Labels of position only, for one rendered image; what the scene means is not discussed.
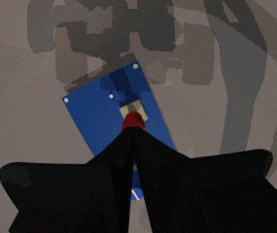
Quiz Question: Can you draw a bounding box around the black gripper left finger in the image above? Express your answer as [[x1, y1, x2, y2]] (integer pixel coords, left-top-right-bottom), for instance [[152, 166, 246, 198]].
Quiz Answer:
[[0, 127, 134, 233]]

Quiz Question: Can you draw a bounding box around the blue circuit board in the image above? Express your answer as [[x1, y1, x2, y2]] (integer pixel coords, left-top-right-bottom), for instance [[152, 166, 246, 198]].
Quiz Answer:
[[61, 61, 176, 156]]

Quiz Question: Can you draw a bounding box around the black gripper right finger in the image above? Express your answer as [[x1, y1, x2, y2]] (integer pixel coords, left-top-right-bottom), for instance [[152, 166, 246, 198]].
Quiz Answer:
[[134, 127, 273, 233]]

